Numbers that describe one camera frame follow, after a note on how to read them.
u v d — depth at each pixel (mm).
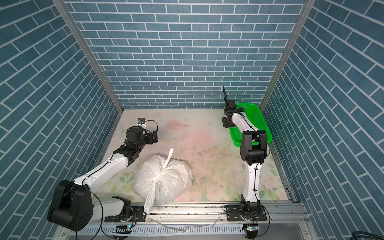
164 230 769
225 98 843
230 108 823
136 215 723
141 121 740
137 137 654
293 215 741
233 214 735
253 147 577
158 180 753
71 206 404
